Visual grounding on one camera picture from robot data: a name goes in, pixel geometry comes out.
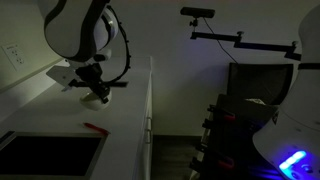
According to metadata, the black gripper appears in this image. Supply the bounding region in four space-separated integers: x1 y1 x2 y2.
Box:
75 62 112 105

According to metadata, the red pen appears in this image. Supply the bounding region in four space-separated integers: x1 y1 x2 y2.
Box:
82 122 111 136

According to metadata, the white cabinet counter unit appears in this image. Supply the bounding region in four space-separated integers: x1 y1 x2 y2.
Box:
0 55 154 180

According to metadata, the black cart with red clamps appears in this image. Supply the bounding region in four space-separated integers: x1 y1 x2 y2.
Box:
188 93 280 180

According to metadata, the black mesh office chair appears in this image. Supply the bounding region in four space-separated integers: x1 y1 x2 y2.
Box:
226 62 295 106

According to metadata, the white flat wrist mount plate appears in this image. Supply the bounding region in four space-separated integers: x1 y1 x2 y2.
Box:
45 64 82 92

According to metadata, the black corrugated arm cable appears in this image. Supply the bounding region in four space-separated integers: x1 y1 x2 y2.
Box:
105 4 132 85

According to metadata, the white wall power outlet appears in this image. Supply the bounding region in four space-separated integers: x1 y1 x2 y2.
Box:
1 41 28 72

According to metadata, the black stereo camera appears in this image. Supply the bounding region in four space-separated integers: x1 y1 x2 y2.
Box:
179 6 216 20

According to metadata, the black camera cable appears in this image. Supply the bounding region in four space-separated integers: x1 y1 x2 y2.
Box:
202 17 240 65

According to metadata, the black articulated camera mount arm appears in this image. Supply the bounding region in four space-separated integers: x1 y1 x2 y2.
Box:
189 18 305 62

